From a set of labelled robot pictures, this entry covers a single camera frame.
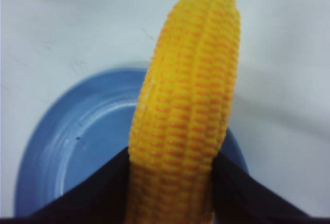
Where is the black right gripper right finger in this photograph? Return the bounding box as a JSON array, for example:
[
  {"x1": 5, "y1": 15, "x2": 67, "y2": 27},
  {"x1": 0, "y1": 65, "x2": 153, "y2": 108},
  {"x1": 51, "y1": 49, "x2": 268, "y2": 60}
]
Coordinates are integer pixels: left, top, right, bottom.
[{"x1": 212, "y1": 153, "x2": 329, "y2": 223}]

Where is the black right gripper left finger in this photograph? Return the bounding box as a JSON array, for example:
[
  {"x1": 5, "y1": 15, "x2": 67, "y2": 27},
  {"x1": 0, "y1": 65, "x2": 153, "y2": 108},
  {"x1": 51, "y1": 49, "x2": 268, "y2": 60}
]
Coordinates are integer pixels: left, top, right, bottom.
[{"x1": 1, "y1": 148, "x2": 129, "y2": 223}]

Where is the blue round plate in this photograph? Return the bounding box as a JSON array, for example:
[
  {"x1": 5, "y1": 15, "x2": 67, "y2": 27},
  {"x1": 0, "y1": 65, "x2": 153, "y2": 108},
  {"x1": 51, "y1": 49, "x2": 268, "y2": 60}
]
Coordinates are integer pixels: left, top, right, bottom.
[{"x1": 14, "y1": 68, "x2": 250, "y2": 217}]

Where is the yellow corn cob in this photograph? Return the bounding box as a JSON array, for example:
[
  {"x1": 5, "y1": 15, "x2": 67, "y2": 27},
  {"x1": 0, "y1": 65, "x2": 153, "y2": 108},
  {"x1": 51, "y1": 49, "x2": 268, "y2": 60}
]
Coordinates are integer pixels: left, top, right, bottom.
[{"x1": 125, "y1": 0, "x2": 240, "y2": 223}]

